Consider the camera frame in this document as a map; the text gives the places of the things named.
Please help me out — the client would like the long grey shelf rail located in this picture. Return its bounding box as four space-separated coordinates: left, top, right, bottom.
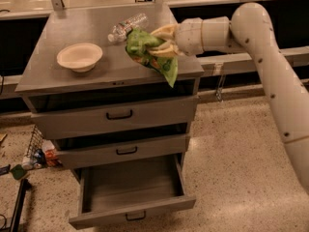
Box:
198 46 309 77

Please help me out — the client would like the grey top drawer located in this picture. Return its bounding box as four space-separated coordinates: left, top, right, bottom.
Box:
32 96 197 139

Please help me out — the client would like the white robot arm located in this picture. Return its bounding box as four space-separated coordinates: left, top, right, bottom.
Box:
151 2 309 192

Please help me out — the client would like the blue soda can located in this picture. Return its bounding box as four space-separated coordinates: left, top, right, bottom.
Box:
33 149 46 168

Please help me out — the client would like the black stand leg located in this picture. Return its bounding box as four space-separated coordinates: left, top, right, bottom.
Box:
9 179 31 232

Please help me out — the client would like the red snack package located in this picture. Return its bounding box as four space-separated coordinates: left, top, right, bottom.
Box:
42 140 60 167

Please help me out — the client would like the clear plastic water bottle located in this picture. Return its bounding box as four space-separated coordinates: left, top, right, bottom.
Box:
107 13 149 43

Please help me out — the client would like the white small bottle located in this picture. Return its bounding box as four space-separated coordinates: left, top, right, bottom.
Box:
21 157 33 170

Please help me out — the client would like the grey middle drawer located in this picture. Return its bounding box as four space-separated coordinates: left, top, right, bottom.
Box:
57 133 190 169

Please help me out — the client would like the green small object on floor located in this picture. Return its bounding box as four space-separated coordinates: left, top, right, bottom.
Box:
10 164 28 181

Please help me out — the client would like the grey open bottom drawer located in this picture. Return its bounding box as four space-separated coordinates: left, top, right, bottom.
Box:
69 155 196 230

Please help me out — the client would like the wire basket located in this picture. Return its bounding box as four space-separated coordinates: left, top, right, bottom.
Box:
25 126 43 158

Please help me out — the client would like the white paper bowl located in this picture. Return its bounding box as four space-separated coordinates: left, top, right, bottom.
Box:
57 43 103 73

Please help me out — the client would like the grey drawer cabinet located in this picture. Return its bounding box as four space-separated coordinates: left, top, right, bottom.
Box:
14 3 205 172

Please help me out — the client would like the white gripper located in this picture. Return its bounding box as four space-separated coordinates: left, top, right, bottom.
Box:
148 18 204 58

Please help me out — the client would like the green rice chip bag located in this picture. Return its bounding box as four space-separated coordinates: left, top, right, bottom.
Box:
126 28 178 87

